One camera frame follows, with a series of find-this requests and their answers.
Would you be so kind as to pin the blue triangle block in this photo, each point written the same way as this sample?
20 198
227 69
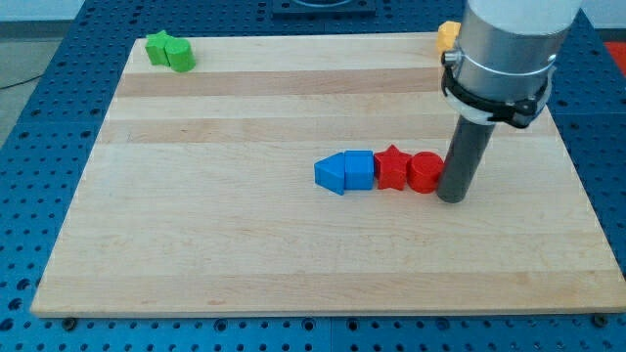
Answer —
329 173

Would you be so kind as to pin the green star block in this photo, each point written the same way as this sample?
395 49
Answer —
155 48

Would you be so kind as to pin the green cylinder block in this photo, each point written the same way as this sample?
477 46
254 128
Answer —
179 54

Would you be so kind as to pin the yellow block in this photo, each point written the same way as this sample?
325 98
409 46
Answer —
447 34

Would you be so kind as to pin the red star block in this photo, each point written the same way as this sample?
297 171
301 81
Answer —
391 168

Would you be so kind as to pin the red cylinder block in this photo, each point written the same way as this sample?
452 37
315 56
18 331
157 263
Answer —
423 173

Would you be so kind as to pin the wooden board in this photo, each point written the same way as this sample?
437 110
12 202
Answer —
198 198

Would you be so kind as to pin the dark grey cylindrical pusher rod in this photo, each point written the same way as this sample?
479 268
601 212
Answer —
465 152

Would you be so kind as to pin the blue cube block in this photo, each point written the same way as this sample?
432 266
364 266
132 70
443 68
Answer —
359 170

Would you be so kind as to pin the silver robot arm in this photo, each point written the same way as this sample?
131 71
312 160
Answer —
509 47

